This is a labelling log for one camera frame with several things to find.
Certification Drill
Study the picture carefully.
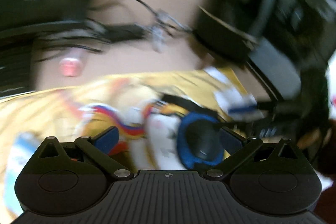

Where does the black power adapter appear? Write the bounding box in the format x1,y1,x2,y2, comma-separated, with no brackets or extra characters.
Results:
102,25,148,43

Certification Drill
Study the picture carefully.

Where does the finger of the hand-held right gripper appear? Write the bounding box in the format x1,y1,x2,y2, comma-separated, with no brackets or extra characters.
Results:
227,100,279,116

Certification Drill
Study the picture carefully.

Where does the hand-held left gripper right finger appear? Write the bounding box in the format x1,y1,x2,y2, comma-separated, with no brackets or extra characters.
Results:
206,126,301,179

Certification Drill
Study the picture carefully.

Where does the yellow printed cloth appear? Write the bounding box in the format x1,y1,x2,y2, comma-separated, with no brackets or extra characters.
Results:
0,68,264,217

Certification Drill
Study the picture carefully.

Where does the thick white cable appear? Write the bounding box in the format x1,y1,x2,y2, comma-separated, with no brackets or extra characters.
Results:
147,10,174,54

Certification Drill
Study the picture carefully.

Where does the long black cable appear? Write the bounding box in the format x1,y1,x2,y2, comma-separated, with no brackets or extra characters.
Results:
87,0,196,38

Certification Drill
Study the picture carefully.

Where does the black keyboard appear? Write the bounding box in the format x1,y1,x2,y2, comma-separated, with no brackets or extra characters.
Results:
0,42,35,97

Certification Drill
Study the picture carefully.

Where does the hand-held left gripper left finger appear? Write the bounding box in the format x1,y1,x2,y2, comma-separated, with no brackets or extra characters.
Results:
37,126,135,179

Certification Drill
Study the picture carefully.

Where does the blue wet wipes packet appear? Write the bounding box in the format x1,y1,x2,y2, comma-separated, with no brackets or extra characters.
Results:
5,132,46,215

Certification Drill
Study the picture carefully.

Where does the blue and black knee pad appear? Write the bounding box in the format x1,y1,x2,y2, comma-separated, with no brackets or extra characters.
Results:
157,94,227,171

